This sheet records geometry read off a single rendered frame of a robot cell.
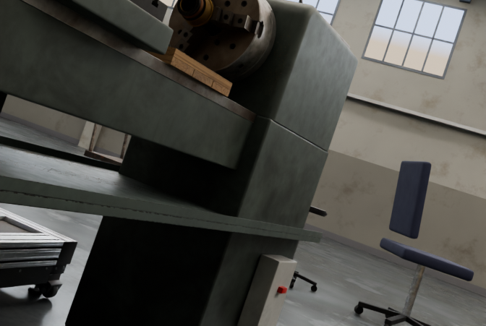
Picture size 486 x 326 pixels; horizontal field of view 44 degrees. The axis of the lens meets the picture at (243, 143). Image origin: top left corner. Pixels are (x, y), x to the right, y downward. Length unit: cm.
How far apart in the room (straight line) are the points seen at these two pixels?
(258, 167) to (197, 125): 34
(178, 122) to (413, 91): 1041
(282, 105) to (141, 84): 64
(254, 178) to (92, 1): 92
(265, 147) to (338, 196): 980
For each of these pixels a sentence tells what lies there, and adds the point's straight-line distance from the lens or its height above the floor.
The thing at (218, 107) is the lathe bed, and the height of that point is 83.
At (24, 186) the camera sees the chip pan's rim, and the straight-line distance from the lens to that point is 102.
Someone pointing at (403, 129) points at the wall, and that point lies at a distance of 1167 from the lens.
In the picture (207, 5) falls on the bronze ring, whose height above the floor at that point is 109.
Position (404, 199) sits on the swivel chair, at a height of 87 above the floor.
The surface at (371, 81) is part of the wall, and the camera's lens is 1192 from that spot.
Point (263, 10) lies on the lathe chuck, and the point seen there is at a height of 115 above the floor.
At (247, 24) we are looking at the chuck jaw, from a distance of 177.
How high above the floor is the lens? 69
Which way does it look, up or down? 2 degrees up
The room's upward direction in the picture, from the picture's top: 19 degrees clockwise
